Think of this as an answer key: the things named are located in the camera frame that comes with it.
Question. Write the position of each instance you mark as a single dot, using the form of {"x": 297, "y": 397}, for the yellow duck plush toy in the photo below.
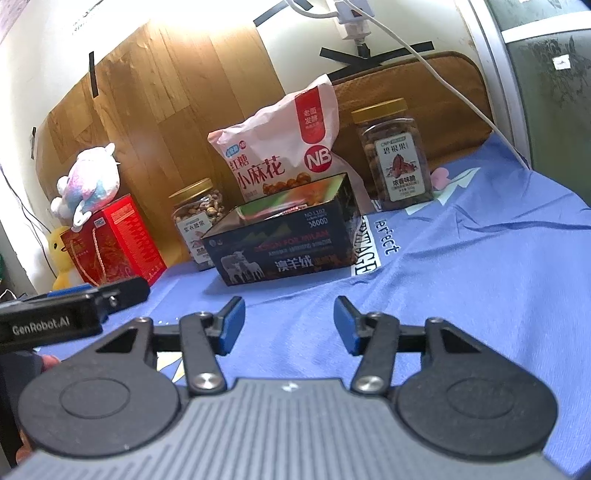
{"x": 62, "y": 251}

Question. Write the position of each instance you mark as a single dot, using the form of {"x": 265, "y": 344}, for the black tape strip on board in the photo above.
{"x": 94, "y": 76}

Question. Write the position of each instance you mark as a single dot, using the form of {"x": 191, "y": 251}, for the white window sticker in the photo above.
{"x": 561, "y": 62}

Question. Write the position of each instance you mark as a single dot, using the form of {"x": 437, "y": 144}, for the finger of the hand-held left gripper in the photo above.
{"x": 124, "y": 293}
{"x": 69, "y": 290}

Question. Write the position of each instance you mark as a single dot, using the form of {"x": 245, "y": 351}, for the white window frame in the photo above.
{"x": 498, "y": 83}

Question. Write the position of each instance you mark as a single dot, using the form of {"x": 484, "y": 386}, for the red gift box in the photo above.
{"x": 120, "y": 240}

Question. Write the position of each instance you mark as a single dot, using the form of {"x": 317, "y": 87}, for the brown cushion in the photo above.
{"x": 443, "y": 110}

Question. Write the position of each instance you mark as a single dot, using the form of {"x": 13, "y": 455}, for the dark cardboard box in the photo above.
{"x": 277, "y": 258}

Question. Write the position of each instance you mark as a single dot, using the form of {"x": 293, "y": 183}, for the frosted window glass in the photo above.
{"x": 554, "y": 115}

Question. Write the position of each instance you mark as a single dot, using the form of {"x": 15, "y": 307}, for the tall pecan jar yellow lid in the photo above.
{"x": 397, "y": 152}

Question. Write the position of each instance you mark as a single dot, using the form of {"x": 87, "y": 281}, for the person's left hand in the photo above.
{"x": 49, "y": 362}

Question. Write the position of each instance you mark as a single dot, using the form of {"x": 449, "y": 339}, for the pink white plush toy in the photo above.
{"x": 90, "y": 184}

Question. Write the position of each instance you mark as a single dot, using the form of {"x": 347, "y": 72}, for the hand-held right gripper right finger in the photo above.
{"x": 346, "y": 326}

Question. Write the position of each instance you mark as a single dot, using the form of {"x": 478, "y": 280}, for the blue printed blanket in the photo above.
{"x": 485, "y": 277}

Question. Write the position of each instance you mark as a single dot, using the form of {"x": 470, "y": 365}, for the white wall charger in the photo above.
{"x": 348, "y": 21}

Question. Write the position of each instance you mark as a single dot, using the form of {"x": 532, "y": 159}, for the black tape cross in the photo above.
{"x": 401, "y": 50}

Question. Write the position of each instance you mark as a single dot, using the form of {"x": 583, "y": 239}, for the large pink snack bag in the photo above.
{"x": 277, "y": 138}

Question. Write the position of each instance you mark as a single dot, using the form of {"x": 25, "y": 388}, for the short nut jar yellow lid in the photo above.
{"x": 196, "y": 217}

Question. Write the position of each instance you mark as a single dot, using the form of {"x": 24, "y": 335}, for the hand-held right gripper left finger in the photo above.
{"x": 231, "y": 324}

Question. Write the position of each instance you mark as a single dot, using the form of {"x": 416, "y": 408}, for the wooden board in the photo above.
{"x": 184, "y": 115}

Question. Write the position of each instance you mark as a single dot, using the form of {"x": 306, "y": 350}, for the black tape strip on wall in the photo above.
{"x": 272, "y": 13}

